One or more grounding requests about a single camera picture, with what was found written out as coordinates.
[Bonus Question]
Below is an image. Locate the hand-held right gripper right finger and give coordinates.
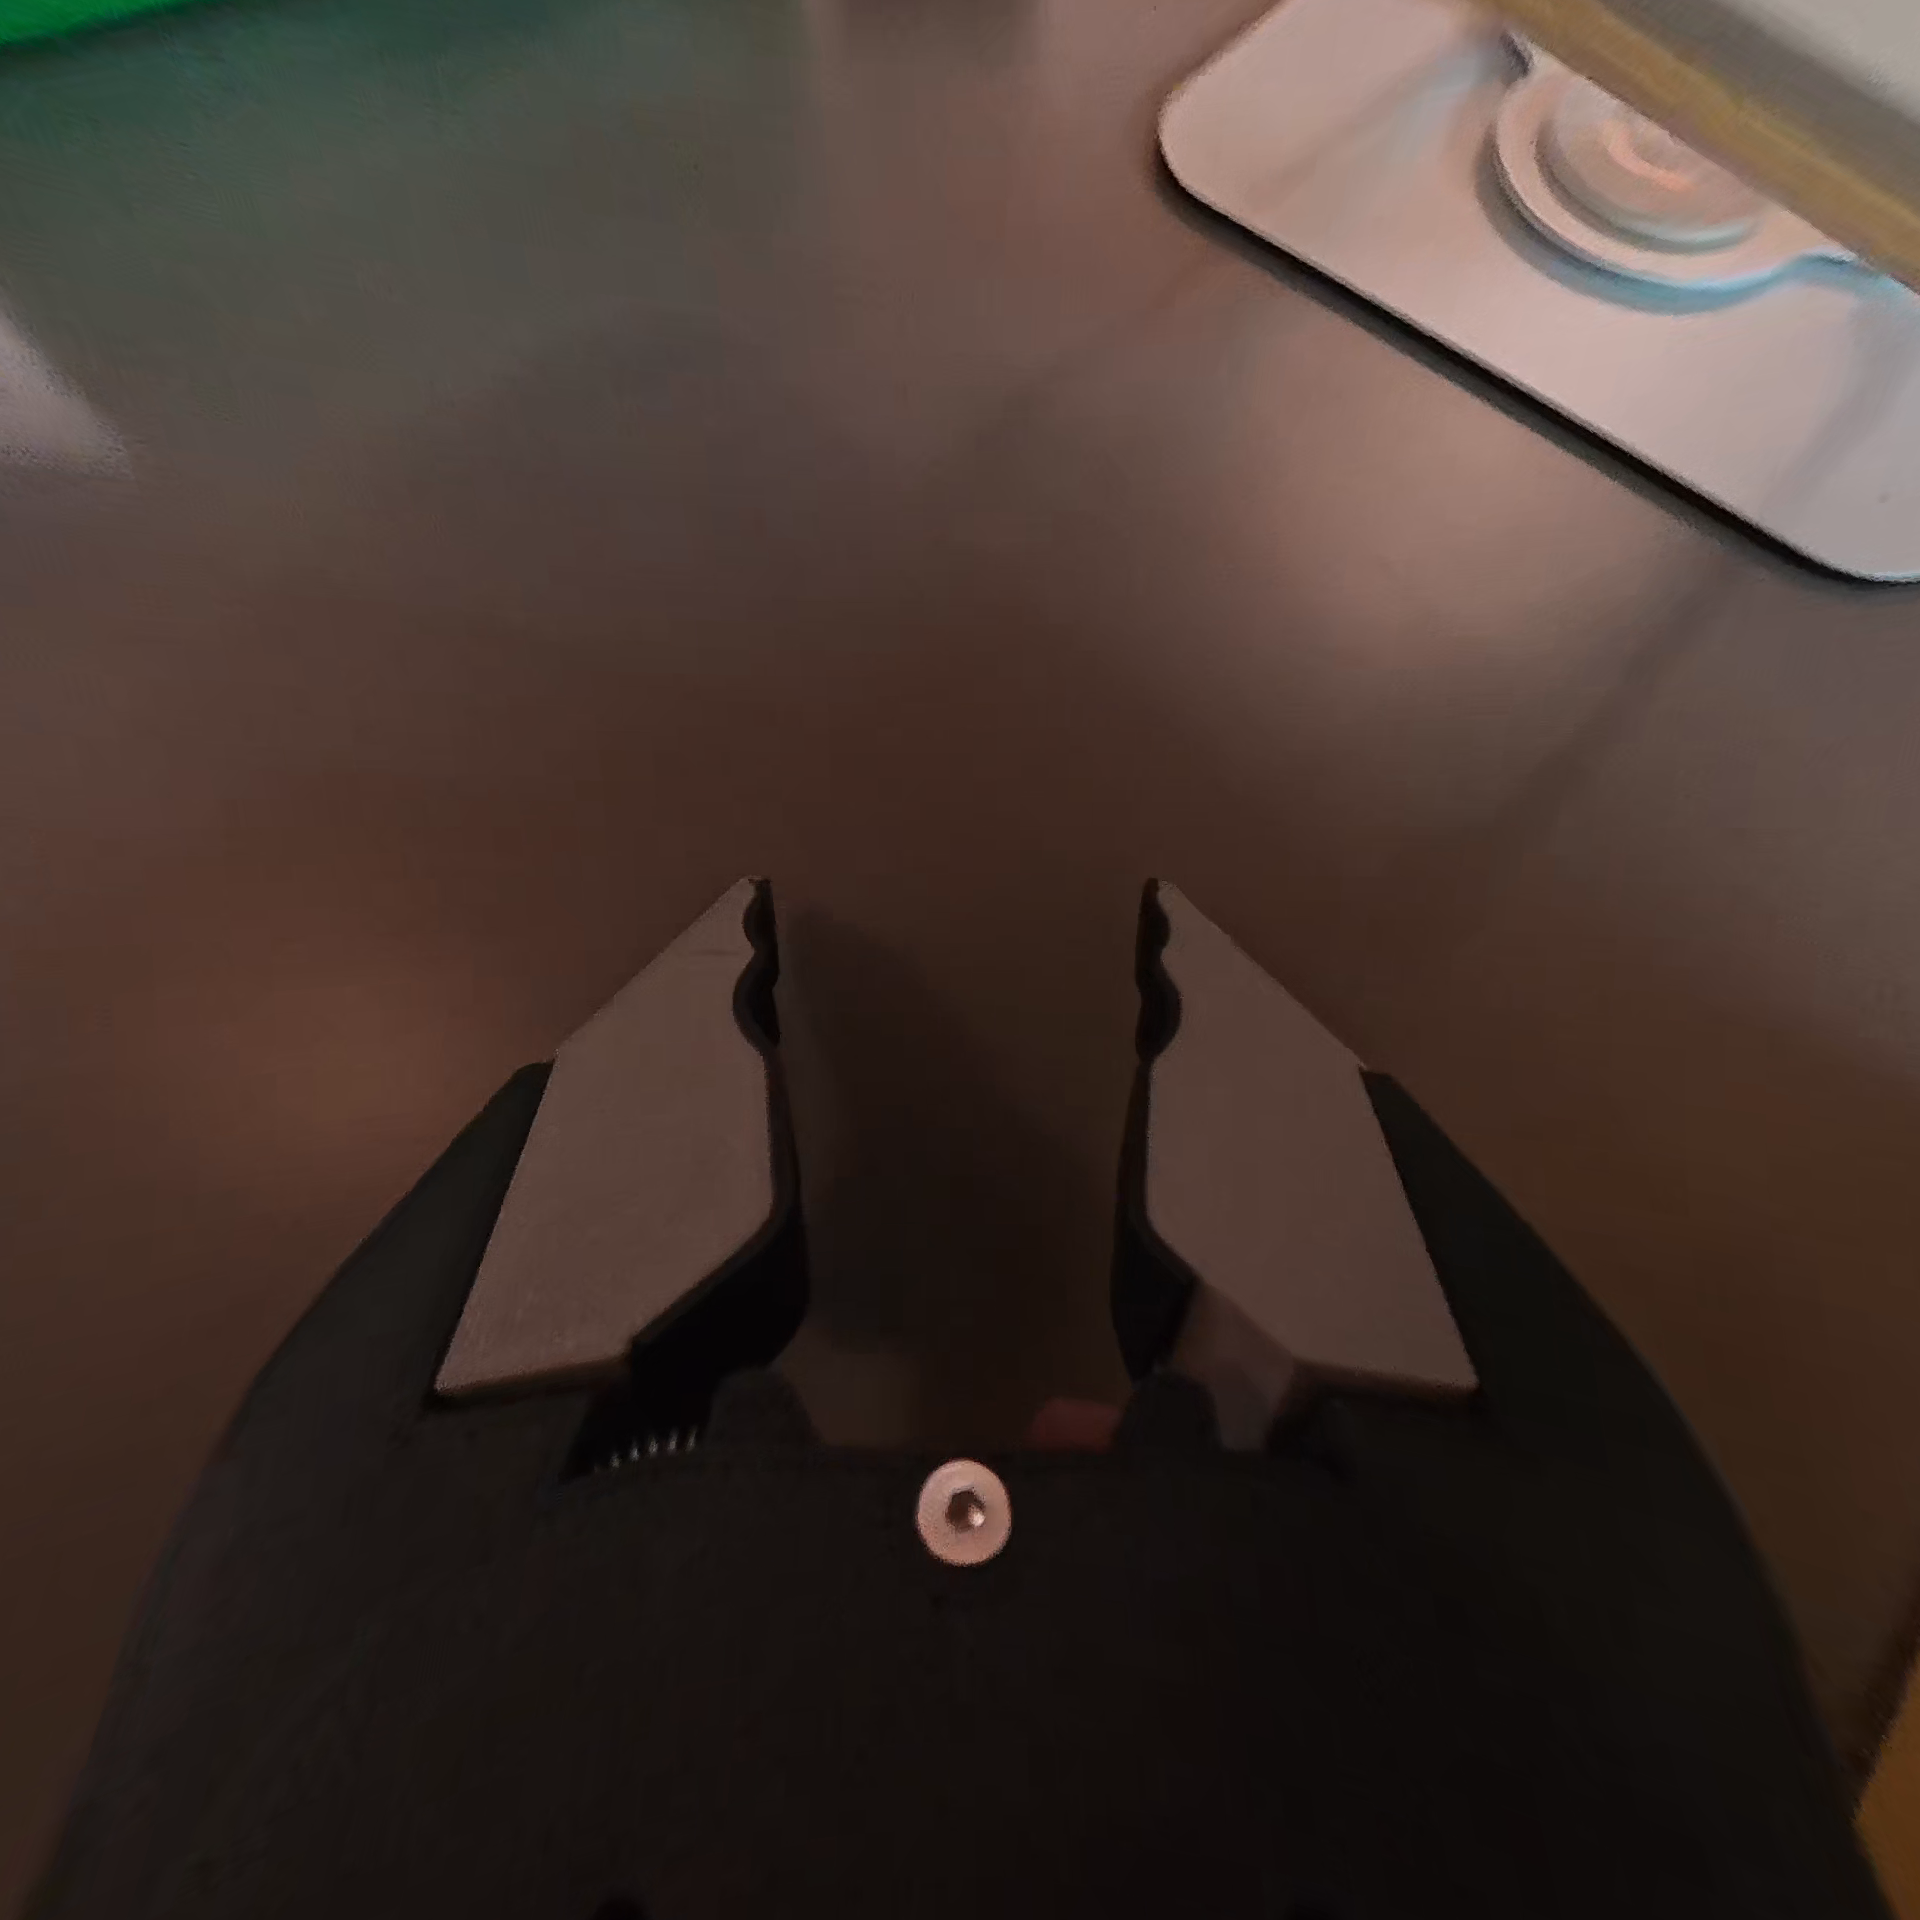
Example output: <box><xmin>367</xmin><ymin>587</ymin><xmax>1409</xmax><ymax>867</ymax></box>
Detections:
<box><xmin>1111</xmin><ymin>877</ymin><xmax>1483</xmax><ymax>1451</ymax></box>

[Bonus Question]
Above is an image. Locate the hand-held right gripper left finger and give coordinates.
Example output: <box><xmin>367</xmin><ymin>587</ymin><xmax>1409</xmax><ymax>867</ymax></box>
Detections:
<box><xmin>432</xmin><ymin>877</ymin><xmax>813</xmax><ymax>1404</ymax></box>

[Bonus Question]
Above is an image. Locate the yellow plastic bin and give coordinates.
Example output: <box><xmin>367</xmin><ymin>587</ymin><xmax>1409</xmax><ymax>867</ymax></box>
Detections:
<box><xmin>1852</xmin><ymin>1650</ymin><xmax>1920</xmax><ymax>1920</ymax></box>

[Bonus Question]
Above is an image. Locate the large green plastic bin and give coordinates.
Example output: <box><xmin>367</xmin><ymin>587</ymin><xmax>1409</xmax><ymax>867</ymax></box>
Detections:
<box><xmin>0</xmin><ymin>0</ymin><xmax>229</xmax><ymax>50</ymax></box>

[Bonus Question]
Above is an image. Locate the black wooden book stand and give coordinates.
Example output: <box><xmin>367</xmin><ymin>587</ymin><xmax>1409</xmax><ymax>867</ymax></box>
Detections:
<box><xmin>1155</xmin><ymin>0</ymin><xmax>1920</xmax><ymax>589</ymax></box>

